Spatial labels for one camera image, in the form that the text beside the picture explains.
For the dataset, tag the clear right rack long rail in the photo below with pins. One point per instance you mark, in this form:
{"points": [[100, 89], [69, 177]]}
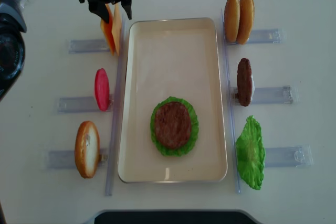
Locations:
{"points": [[230, 111]]}

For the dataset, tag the bun slice inner right rack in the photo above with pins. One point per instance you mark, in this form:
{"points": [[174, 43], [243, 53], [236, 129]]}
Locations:
{"points": [[231, 20]]}

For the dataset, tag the clear rack long rail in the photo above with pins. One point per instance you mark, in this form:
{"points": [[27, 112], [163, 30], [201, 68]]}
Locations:
{"points": [[230, 111], [117, 110]]}

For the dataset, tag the clear left rack long rail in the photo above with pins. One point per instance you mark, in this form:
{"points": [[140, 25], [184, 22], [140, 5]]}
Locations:
{"points": [[117, 110]]}

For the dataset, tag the yellow cheese slice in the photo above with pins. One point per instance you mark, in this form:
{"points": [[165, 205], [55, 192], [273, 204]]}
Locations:
{"points": [[116, 28]]}

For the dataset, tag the green standing lettuce leaf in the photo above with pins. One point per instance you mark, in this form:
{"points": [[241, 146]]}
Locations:
{"points": [[251, 154]]}

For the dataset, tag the black camera on left edge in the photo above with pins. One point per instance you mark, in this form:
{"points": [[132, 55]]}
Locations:
{"points": [[12, 43]]}

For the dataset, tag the bun slice on left rack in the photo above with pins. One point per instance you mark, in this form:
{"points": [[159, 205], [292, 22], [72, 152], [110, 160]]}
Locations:
{"points": [[87, 148]]}

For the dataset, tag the orange cheese slice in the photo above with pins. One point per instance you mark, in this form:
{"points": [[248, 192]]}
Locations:
{"points": [[106, 28]]}

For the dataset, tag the brown standing meat patty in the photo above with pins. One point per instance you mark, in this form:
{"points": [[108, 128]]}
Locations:
{"points": [[244, 82]]}

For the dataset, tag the red tomato slice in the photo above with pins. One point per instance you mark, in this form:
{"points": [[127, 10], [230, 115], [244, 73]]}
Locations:
{"points": [[102, 89]]}

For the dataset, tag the clear right track for lettuce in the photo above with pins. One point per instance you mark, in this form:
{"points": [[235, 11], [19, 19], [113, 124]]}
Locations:
{"points": [[297, 156]]}

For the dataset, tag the cream rectangular tray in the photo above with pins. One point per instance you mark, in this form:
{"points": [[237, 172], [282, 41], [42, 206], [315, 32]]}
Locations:
{"points": [[172, 61]]}

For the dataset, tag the bun slice rack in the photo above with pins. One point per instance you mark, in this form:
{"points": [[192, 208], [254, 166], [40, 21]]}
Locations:
{"points": [[247, 14], [231, 20]]}

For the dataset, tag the bun slice outer right rack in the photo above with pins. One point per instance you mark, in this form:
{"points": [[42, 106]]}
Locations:
{"points": [[247, 14]]}

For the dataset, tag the black device at bottom edge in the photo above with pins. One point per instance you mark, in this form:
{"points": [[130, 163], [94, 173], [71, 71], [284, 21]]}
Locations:
{"points": [[173, 217]]}

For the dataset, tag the brown meat patty on tray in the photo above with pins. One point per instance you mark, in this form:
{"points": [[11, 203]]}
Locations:
{"points": [[172, 125]]}

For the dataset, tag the clear right track for patty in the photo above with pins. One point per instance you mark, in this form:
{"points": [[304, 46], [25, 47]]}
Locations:
{"points": [[275, 95]]}

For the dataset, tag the green lettuce on tray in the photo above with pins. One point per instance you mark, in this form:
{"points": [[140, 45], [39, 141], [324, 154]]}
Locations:
{"points": [[194, 131]]}

